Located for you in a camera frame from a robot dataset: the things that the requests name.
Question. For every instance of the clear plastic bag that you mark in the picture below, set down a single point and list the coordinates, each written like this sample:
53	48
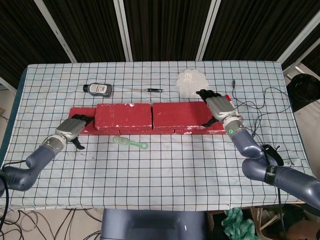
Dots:
191	82

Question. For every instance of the white partition post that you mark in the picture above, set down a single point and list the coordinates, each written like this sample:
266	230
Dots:
55	31
123	30
208	30
300	42

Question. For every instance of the black oblong device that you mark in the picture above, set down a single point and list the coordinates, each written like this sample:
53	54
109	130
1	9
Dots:
273	153

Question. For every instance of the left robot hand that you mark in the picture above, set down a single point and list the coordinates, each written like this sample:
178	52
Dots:
71	127

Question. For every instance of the green crumpled cloth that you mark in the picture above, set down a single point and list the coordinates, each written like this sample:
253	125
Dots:
237	225

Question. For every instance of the red brick chipped white edges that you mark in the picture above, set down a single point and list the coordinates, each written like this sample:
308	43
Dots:
122	115

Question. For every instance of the black trash bag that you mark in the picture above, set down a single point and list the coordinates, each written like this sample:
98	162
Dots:
303	92

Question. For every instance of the checkered white tablecloth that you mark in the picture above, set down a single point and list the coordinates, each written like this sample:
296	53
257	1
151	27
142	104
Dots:
160	175

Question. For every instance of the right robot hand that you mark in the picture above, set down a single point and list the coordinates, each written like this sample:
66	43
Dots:
221	107

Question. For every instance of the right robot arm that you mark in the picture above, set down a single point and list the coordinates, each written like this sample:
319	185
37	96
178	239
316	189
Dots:
250	150

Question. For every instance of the dark bottle with label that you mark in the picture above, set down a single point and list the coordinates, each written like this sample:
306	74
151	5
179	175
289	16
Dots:
98	90

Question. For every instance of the blue grey robot torso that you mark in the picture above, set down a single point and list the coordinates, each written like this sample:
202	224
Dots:
152	225

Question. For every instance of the red brick with white label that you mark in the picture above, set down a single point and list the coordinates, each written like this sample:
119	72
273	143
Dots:
200	131

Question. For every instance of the plain red brick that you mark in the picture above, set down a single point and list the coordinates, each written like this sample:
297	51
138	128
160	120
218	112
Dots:
82	110
147	132

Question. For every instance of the red brick large white scuff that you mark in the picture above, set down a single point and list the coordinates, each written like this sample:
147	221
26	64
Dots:
180	113

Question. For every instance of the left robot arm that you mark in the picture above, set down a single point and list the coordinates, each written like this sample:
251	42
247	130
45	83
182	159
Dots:
40	155

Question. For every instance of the green scrubbing brush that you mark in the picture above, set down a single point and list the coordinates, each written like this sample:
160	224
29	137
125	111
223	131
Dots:
122	140

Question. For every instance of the light wooden frame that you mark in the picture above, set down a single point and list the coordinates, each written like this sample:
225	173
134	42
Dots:
262	220

